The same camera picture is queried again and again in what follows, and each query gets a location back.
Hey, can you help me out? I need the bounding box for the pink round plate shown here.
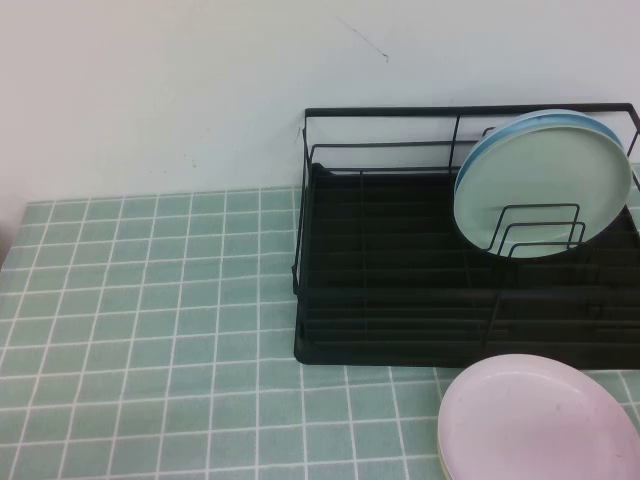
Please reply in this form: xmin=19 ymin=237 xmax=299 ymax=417
xmin=437 ymin=353 xmax=640 ymax=480

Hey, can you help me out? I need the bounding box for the light blue round plate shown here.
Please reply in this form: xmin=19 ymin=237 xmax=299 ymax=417
xmin=453 ymin=108 xmax=626 ymax=192

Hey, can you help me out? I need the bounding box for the green checkered tablecloth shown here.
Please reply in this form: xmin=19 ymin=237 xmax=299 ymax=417
xmin=0 ymin=162 xmax=640 ymax=480

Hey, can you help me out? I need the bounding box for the light green round plate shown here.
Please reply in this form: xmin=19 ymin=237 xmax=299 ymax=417
xmin=452 ymin=121 xmax=633 ymax=259

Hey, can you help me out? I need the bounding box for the black wire dish rack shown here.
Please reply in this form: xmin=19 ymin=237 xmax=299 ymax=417
xmin=290 ymin=102 xmax=640 ymax=370

